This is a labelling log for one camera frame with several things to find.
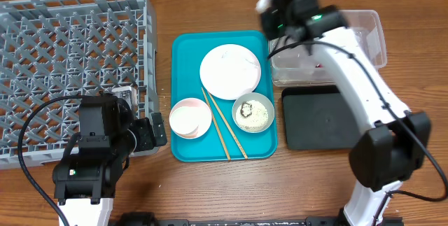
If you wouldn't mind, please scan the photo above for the brown food scrap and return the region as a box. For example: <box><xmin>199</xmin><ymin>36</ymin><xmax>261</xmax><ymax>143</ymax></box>
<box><xmin>239</xmin><ymin>101</ymin><xmax>253</xmax><ymax>118</ymax></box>

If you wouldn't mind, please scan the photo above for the grey bowl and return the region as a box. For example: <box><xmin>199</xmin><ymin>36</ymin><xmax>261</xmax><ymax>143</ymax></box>
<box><xmin>232</xmin><ymin>92</ymin><xmax>275</xmax><ymax>133</ymax></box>

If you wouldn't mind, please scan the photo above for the cream paper cup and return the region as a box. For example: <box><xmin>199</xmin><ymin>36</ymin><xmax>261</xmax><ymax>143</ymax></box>
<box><xmin>169</xmin><ymin>106</ymin><xmax>199</xmax><ymax>137</ymax></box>

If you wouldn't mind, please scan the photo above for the white tissue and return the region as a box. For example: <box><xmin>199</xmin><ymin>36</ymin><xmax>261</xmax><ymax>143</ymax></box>
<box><xmin>221</xmin><ymin>50</ymin><xmax>259</xmax><ymax>66</ymax></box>

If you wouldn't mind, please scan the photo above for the white rice pile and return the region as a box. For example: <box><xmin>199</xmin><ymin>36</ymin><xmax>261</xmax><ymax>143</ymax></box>
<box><xmin>235</xmin><ymin>100</ymin><xmax>269</xmax><ymax>132</ymax></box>

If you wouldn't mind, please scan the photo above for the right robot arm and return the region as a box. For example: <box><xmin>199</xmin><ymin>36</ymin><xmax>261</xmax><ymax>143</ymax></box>
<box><xmin>255</xmin><ymin>0</ymin><xmax>431</xmax><ymax>225</ymax></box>

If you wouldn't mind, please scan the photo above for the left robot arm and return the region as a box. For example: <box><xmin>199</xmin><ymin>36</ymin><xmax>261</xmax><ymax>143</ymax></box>
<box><xmin>52</xmin><ymin>94</ymin><xmax>167</xmax><ymax>225</ymax></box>

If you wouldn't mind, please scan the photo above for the clear plastic waste bin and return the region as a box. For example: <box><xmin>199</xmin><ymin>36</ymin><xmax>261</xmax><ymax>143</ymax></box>
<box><xmin>270</xmin><ymin>10</ymin><xmax>387</xmax><ymax>87</ymax></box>

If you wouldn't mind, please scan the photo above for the black waste tray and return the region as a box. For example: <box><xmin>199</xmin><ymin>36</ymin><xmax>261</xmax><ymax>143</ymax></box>
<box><xmin>281</xmin><ymin>85</ymin><xmax>360</xmax><ymax>150</ymax></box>

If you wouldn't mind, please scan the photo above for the pink bowl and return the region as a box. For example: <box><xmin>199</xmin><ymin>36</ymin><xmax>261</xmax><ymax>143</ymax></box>
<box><xmin>169</xmin><ymin>98</ymin><xmax>212</xmax><ymax>139</ymax></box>

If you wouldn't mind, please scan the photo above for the left wooden chopstick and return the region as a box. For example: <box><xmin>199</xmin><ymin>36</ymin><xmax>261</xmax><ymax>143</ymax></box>
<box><xmin>201</xmin><ymin>87</ymin><xmax>231</xmax><ymax>162</ymax></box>

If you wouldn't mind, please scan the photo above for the wooden chopstick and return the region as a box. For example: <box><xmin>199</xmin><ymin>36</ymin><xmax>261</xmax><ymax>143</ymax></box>
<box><xmin>207</xmin><ymin>91</ymin><xmax>249</xmax><ymax>160</ymax></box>
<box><xmin>201</xmin><ymin>87</ymin><xmax>231</xmax><ymax>162</ymax></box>

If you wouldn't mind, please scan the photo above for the right wooden chopstick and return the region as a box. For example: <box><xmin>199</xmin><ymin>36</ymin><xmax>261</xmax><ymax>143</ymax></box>
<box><xmin>207</xmin><ymin>91</ymin><xmax>249</xmax><ymax>160</ymax></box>

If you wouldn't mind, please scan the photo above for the pink plate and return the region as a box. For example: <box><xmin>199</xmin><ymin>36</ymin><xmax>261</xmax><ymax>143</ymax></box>
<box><xmin>199</xmin><ymin>44</ymin><xmax>261</xmax><ymax>100</ymax></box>

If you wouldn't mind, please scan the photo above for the grey plastic dish rack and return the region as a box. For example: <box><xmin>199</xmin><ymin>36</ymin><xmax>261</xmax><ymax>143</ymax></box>
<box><xmin>1</xmin><ymin>0</ymin><xmax>159</xmax><ymax>169</ymax></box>

